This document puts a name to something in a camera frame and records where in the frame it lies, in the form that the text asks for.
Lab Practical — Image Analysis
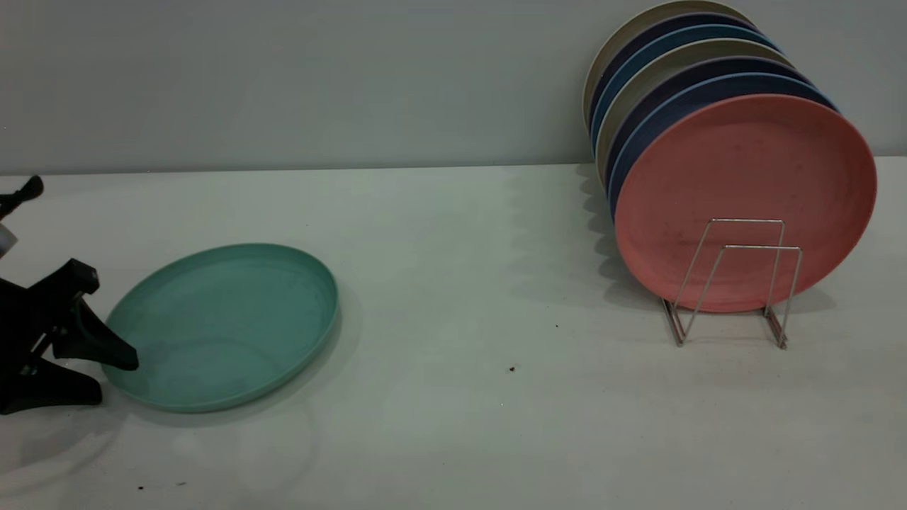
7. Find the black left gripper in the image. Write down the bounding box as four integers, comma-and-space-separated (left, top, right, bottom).
0, 259, 140, 416

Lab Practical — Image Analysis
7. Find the green round plate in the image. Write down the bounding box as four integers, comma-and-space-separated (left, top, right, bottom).
105, 244, 340, 414

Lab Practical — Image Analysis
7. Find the beige round plate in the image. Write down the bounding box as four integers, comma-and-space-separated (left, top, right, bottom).
595, 39, 794, 182
582, 0, 756, 132

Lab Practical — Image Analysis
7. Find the dark navy plate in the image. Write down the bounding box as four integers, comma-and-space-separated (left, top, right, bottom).
587, 13, 760, 132

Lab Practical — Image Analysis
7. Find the teal blue plate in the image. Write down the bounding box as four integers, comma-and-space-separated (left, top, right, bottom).
590, 25, 781, 154

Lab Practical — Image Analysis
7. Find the dark purple plate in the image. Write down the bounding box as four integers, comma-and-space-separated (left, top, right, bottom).
604, 57, 813, 189

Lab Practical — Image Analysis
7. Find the blue plate light rim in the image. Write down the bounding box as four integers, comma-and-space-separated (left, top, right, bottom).
608, 74, 839, 217

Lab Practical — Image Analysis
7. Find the pink round plate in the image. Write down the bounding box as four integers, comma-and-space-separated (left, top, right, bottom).
614, 94, 877, 314

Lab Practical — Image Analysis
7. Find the metal wire plate rack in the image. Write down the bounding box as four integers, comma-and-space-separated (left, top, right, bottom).
661, 218, 803, 350

